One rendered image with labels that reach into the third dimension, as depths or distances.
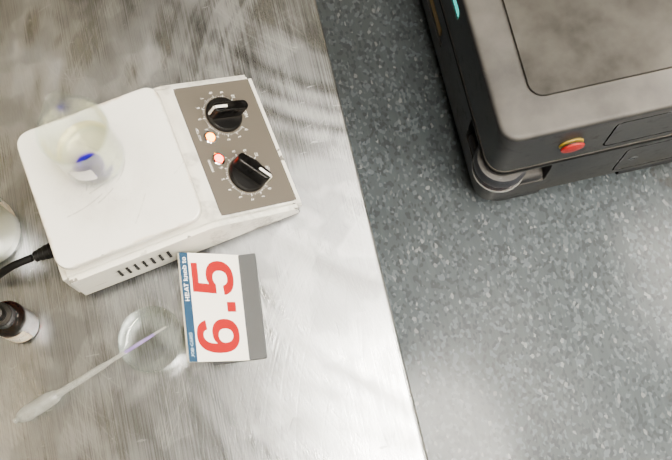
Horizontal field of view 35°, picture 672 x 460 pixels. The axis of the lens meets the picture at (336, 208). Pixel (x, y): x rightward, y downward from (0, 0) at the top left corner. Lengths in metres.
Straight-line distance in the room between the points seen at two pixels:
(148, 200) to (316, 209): 0.16
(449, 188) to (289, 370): 0.86
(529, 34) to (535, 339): 0.50
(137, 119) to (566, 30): 0.71
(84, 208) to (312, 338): 0.22
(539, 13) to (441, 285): 0.48
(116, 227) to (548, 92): 0.70
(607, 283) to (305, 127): 0.87
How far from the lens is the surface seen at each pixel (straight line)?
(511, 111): 1.38
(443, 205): 1.71
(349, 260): 0.91
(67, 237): 0.85
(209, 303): 0.89
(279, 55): 0.97
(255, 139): 0.90
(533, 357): 1.68
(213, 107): 0.88
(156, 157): 0.86
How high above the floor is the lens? 1.64
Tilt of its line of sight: 75 degrees down
